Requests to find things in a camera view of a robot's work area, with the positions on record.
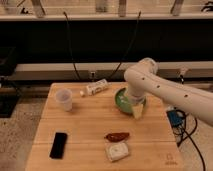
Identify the blue connector box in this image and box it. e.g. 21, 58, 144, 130
167, 110, 186, 127

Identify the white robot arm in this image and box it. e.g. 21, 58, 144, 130
124, 58, 213, 127

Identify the clear plastic cup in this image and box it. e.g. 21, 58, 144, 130
55, 89, 72, 111

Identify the left black hanging cable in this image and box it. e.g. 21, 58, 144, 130
62, 11, 82, 81

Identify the black hanging cable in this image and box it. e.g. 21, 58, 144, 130
107, 10, 142, 80
62, 11, 82, 81

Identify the white square box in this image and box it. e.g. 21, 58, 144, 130
106, 142, 130, 162

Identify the right black hanging cable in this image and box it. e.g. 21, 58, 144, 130
107, 10, 142, 80

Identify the black equipment at left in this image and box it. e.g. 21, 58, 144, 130
0, 46, 20, 118

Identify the black smartphone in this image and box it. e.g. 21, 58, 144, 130
50, 132, 67, 159

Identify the white lying bottle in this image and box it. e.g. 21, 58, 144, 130
80, 79, 109, 97

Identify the black floor cable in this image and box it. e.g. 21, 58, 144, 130
169, 105, 208, 171

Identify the green bowl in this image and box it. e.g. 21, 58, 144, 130
114, 87, 147, 115

